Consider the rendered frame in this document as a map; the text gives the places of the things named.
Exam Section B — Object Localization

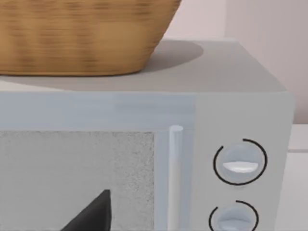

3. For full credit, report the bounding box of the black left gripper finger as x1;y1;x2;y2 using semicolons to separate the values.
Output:
60;189;113;231

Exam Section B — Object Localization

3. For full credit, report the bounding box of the pale microwave door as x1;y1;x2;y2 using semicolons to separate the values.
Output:
0;93;196;231

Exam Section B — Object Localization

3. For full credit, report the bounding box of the pale microwave knob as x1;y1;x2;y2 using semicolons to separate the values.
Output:
214;205;256;231
220;143;262;181

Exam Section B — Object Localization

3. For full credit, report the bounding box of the woven wicker basket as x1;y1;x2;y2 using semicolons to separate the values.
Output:
0;0;182;77

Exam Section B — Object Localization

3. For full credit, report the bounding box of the pale microwave oven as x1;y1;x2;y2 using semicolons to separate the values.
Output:
0;38;296;231

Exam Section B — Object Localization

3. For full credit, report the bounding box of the pale microwave door handle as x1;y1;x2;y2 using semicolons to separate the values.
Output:
167;125;184;231

